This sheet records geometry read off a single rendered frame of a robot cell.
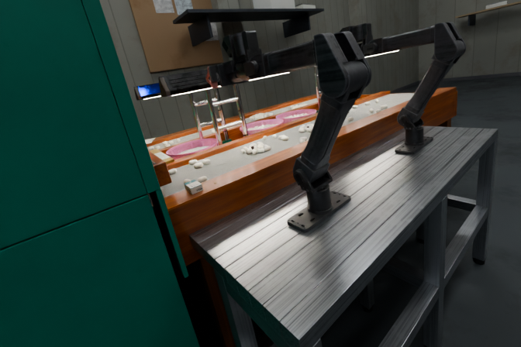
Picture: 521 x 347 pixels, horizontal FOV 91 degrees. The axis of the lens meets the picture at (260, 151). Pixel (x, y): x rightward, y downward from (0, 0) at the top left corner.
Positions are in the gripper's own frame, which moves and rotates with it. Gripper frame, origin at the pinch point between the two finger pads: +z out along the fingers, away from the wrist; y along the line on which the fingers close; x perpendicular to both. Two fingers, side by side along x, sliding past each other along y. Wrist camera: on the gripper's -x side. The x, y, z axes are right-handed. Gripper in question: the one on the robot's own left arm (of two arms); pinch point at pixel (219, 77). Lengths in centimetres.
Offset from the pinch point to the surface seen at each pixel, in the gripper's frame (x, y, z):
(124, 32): -68, -32, 230
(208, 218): 38.4, 23.2, -16.1
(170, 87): 0.4, 13.5, 12.4
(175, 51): -44, -80, 227
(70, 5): -16.5, 39.0, -19.6
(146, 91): -1, 7, 69
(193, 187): 28.9, 24.0, -12.9
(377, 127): 34, -62, -22
